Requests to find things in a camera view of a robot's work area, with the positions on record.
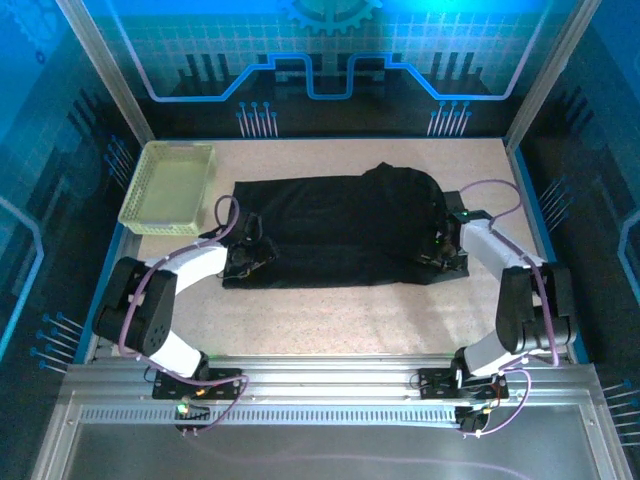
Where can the black t-shirt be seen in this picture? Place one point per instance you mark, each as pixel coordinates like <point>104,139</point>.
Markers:
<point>340,230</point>

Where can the pale green perforated plastic basket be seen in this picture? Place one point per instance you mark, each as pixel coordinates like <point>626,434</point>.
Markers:
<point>170,190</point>

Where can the aluminium frame post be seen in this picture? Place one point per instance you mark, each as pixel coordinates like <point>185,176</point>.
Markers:
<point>115,85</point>
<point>545,80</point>

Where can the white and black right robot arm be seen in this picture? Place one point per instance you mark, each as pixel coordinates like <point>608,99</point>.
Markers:
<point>485,245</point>

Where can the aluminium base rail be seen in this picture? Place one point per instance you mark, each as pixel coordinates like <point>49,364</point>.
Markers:
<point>330,380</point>

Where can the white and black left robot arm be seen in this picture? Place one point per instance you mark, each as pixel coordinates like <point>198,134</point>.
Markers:
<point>200,265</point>

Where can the black connector box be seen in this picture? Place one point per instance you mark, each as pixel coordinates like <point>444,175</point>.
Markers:
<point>197,414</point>
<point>470,422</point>

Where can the grey metal panel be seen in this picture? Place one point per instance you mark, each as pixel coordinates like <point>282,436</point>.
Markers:
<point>325,450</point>

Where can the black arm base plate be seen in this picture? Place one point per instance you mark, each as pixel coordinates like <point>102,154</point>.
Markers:
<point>435,385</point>
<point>227,382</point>

